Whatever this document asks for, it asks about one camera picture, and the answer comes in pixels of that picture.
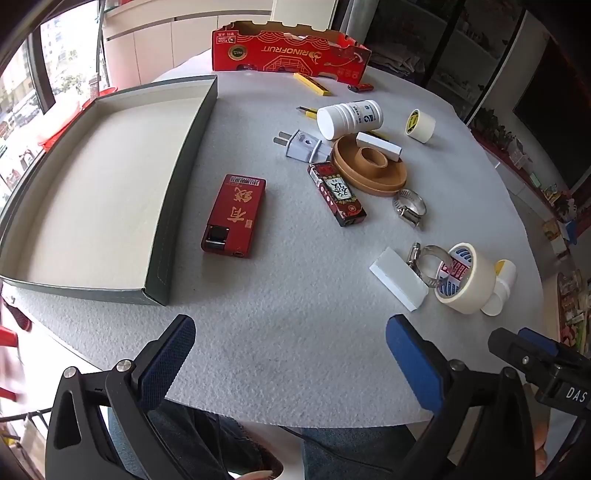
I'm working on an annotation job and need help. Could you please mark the red plastic basin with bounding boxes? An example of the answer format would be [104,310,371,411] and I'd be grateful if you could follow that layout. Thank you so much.
[39,85,121,151]

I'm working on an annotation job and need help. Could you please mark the white bottle yellow label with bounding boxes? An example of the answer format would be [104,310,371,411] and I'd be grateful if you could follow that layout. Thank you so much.
[480,259,517,317]

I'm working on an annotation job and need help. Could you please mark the yellow flat bar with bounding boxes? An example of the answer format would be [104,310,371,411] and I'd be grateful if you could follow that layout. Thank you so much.
[294,72,331,97]

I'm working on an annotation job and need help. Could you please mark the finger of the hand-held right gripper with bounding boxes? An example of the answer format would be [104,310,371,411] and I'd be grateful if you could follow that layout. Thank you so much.
[518,327,574,359]
[488,328,560,387]

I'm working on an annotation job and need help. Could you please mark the white bottle blue label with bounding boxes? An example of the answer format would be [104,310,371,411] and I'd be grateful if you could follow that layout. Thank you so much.
[316,100,384,140]

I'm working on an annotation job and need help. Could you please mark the large masking tape roll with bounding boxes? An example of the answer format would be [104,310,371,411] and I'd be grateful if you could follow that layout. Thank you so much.
[435,242,496,315]

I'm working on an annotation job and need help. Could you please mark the long yellow utility knife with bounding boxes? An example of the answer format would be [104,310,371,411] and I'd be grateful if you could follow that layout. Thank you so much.
[297,106,391,140]

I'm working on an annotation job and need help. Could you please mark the brown packing tape roll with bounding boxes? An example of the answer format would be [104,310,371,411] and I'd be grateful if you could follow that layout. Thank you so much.
[331,135,408,198]

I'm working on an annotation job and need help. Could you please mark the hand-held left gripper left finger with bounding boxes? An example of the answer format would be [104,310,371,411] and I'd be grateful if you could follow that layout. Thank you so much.
[45,315,197,480]

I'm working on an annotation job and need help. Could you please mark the white power adapter plug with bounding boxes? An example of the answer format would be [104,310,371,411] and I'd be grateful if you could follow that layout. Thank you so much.
[272,130,334,163]

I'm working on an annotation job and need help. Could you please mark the narrow red patterned case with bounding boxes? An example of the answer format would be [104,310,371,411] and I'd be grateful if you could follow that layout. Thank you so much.
[307,161,367,228]

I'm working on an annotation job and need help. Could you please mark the white window cabinet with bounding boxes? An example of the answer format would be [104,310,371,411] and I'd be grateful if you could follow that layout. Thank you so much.
[104,0,273,88]

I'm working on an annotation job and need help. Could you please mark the red printed cardboard box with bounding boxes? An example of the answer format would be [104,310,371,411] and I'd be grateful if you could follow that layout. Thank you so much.
[211,21,372,84]

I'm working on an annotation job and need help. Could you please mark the dark display shelf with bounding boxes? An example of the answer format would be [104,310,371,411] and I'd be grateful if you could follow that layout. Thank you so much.
[365,0,527,107]

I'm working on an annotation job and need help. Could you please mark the metal hose clamp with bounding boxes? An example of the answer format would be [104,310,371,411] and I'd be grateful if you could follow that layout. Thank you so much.
[406,243,451,288]
[392,189,426,228]

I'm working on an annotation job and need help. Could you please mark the shallow grey cardboard tray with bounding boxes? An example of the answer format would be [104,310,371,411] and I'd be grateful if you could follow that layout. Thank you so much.
[0,75,219,306]

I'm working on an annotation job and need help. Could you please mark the wide red rectangular case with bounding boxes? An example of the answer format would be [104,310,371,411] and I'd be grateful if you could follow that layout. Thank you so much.
[201,174,267,258]

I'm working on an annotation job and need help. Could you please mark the person's blue jeans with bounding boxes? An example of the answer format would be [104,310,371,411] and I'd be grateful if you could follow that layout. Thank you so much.
[108,401,444,480]

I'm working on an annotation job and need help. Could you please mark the small masking tape yellow label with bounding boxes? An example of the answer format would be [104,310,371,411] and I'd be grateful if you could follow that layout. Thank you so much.
[405,109,437,144]

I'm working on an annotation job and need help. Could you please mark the red plastic stool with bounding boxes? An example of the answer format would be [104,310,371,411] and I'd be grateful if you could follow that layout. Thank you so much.
[0,295,34,402]

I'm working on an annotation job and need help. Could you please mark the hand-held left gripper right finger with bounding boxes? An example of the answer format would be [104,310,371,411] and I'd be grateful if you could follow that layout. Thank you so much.
[386,314,550,480]

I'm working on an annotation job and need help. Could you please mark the white rectangular block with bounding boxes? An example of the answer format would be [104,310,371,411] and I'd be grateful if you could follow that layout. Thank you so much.
[355,131,403,162]
[369,247,429,311]

